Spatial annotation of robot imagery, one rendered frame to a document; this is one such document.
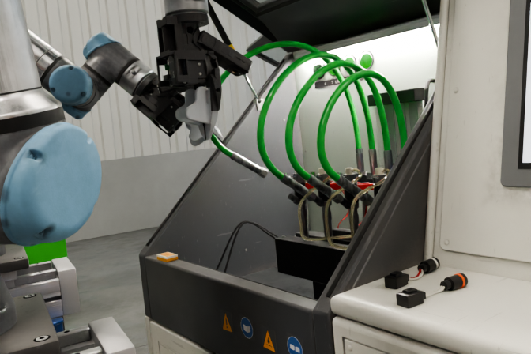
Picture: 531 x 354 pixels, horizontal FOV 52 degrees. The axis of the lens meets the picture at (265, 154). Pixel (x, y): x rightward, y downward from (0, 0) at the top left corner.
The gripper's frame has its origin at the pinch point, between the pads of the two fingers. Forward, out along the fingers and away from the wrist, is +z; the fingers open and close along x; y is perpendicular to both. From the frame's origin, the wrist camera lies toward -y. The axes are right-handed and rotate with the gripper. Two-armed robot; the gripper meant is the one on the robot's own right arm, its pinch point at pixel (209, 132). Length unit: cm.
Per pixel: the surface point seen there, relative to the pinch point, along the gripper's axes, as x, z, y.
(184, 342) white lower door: -26, 46, -3
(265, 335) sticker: 6.4, 35.8, -3.0
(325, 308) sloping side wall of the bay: 21.8, 28.0, -3.8
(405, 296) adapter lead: 35.7, 24.0, -5.8
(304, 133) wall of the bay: -41, 3, -57
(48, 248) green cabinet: -328, 72, -50
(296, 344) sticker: 15.0, 35.0, -2.9
